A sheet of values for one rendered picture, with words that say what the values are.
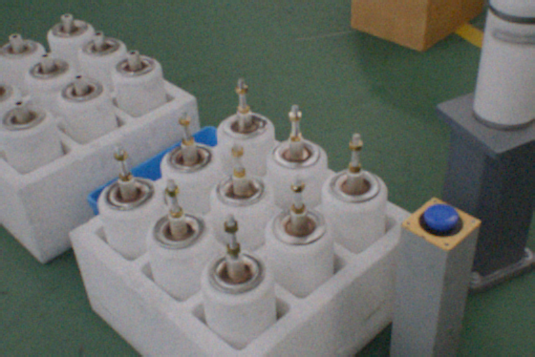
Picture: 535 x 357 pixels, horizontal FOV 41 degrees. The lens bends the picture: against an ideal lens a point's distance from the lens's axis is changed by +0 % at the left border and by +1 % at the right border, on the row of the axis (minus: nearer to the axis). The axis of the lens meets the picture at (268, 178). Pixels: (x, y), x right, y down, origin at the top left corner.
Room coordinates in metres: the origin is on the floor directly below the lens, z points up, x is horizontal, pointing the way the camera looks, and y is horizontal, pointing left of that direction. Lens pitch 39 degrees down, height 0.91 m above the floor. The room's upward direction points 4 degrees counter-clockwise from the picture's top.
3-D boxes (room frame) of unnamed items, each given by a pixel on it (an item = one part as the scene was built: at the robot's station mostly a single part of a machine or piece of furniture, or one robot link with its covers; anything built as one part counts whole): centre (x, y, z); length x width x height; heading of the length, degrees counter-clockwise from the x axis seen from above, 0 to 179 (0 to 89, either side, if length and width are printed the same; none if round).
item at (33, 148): (1.04, 0.42, 0.16); 0.10 x 0.10 x 0.18
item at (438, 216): (0.64, -0.21, 0.32); 0.04 x 0.04 x 0.02
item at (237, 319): (0.64, 0.05, 0.16); 0.10 x 0.10 x 0.18
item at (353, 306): (0.81, 0.04, 0.09); 0.39 x 0.39 x 0.18; 42
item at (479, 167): (0.89, -0.36, 0.15); 0.15 x 0.15 x 0.30; 24
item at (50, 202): (1.21, 0.41, 0.09); 0.39 x 0.39 x 0.18; 41
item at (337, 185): (0.80, -0.13, 0.25); 0.08 x 0.08 x 0.01
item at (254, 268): (0.64, 0.05, 0.25); 0.08 x 0.08 x 0.01
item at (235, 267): (0.64, 0.05, 0.26); 0.02 x 0.02 x 0.03
